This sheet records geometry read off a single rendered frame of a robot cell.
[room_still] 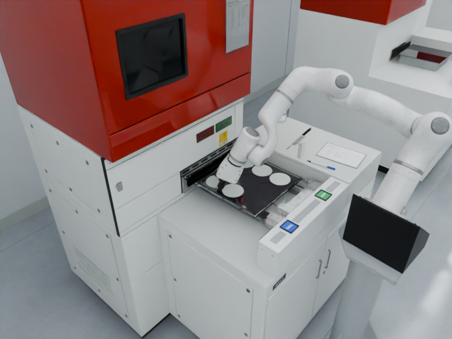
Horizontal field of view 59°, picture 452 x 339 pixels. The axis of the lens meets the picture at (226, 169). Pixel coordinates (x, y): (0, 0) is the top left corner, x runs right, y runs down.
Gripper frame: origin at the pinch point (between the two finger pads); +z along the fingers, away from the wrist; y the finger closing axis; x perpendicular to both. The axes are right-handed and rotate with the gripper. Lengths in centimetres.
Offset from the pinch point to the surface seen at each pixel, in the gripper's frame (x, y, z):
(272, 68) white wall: 320, 65, 42
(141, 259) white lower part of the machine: -19, -20, 43
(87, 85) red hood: -24, -63, -35
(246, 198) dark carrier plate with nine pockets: -5.1, 11.9, -2.6
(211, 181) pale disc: 6.5, -3.4, 4.5
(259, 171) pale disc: 16.1, 17.6, -5.3
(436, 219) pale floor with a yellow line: 87, 181, 18
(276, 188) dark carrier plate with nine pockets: 2.6, 24.5, -8.5
